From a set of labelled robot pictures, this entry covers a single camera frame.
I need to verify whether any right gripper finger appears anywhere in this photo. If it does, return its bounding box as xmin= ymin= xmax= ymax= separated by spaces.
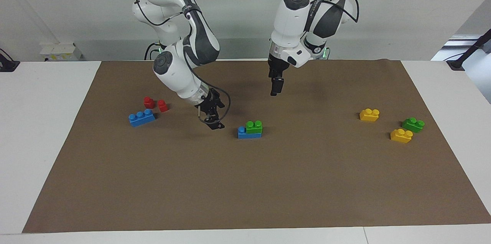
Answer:
xmin=198 ymin=110 xmax=220 ymax=130
xmin=213 ymin=99 xmax=226 ymax=130

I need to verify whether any white socket box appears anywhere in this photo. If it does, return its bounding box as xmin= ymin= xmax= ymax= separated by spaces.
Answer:
xmin=40 ymin=43 xmax=83 ymax=62

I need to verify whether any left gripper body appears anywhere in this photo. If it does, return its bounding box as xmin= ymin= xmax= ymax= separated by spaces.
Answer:
xmin=268 ymin=54 xmax=291 ymax=79

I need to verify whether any yellow block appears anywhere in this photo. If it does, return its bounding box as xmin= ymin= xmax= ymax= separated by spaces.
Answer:
xmin=359 ymin=109 xmax=380 ymax=122
xmin=390 ymin=129 xmax=414 ymax=144

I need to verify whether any black stand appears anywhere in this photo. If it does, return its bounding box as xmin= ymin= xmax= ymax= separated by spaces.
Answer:
xmin=0 ymin=48 xmax=20 ymax=73
xmin=447 ymin=28 xmax=491 ymax=71

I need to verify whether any long blue block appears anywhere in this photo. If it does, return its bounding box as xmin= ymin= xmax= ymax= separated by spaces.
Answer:
xmin=237 ymin=126 xmax=263 ymax=139
xmin=129 ymin=109 xmax=157 ymax=127

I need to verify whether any green block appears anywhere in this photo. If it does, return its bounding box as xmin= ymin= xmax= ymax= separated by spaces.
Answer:
xmin=245 ymin=120 xmax=264 ymax=135
xmin=402 ymin=117 xmax=425 ymax=134

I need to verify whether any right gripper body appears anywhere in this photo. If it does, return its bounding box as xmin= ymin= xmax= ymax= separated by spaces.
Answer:
xmin=194 ymin=91 xmax=218 ymax=117

